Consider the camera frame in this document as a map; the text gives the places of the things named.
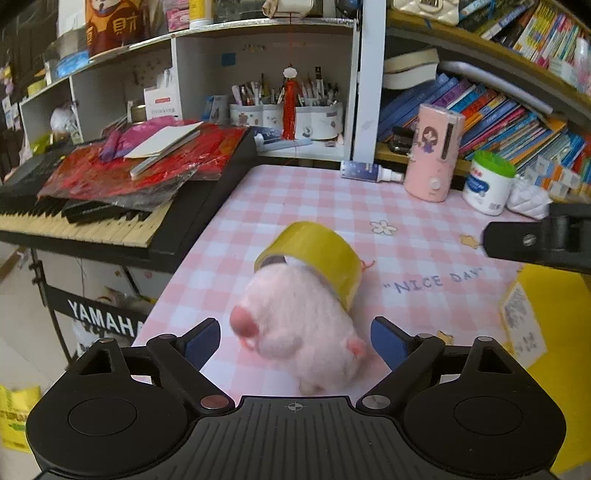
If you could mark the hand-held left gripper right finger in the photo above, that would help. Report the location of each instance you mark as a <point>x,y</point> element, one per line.
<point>390,344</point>

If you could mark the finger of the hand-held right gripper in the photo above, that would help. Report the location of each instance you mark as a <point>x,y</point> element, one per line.
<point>517,240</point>

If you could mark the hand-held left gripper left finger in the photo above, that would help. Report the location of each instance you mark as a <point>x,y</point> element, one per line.
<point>203,344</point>

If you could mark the yellow cardboard box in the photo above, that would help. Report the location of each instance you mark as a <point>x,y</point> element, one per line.
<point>563,300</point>

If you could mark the light pink plush pig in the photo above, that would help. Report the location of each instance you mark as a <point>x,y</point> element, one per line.
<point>295,314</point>

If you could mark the white jar green lid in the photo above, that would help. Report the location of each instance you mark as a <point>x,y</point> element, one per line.
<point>487,184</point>

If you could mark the pile of small white boxes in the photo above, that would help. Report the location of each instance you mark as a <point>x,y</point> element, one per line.
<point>554,177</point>

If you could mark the pink checkered tablecloth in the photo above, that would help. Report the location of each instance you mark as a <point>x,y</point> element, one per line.
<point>415,258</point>

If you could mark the black keyboard stand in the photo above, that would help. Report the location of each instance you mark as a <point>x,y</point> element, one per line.
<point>92,314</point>

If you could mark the yellow tape roll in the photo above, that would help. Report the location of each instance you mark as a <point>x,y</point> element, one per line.
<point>323,244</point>

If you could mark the pink desktop appliance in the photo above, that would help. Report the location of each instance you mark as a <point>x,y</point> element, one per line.
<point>434,152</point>

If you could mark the row of colourful books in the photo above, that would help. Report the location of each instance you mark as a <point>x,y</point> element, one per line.
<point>485,110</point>

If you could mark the black electronic keyboard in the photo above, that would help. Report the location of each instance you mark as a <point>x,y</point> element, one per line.
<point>115,226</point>

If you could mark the light grey flat board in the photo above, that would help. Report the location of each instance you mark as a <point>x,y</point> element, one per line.
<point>498,85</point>

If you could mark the blue glue tube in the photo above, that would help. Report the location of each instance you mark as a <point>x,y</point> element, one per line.
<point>364,170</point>

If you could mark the red plastic bags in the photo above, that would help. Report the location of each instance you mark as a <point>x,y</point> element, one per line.
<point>120,177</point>

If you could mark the thick dark hardcover book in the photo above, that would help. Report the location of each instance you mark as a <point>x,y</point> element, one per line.
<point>408,79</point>
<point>411,61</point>

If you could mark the yellow plastic bag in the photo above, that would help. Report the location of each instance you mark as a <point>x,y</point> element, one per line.
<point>18,415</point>

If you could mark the white booklet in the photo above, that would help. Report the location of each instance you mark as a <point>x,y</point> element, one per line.
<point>161,141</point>

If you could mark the wooden book shelf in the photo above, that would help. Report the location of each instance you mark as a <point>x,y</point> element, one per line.
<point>461,39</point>

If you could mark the row of slim paperback books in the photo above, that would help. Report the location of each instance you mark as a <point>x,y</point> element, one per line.
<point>540,32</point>

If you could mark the purple plastic bag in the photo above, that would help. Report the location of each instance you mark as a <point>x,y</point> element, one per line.
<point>124,138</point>

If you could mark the large white pen holder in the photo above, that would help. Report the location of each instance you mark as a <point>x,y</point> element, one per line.
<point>318,122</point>

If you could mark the small white pen holder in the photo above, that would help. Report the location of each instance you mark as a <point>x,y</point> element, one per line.
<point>276,116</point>
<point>246,115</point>

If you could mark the small blue packet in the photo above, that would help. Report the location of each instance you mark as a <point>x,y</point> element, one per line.
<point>217,108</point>

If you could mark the small glass jar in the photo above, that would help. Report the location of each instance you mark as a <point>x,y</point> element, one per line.
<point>138,113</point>

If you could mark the gold quilted handbag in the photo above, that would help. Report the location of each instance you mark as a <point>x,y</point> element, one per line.
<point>425,10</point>

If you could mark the white paper bag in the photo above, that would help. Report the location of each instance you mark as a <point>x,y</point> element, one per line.
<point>161,99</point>

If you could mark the red hanging tassel ornament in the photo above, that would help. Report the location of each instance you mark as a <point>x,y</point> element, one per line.
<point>290,106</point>

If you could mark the white plastic bag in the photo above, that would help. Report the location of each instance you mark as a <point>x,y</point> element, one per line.
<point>67,122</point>

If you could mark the bunch of pens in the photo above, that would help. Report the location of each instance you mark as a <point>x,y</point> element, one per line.
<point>277,92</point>

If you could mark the blue sticker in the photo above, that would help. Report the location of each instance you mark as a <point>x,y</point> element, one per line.
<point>228,58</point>

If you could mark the white shelf unit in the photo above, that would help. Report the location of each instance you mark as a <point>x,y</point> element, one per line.
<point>258,50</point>

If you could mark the round tin blue band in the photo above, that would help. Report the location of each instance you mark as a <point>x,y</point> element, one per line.
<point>69,57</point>

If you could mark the beige pouch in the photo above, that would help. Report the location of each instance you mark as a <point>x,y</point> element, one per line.
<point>291,7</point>

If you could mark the pink packet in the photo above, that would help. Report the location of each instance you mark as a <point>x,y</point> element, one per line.
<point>178,19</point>

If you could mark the orange printed figure box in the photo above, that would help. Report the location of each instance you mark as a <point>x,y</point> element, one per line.
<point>115,25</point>

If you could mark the white bottle yellow label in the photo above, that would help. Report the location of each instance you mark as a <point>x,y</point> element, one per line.
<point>201,11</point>

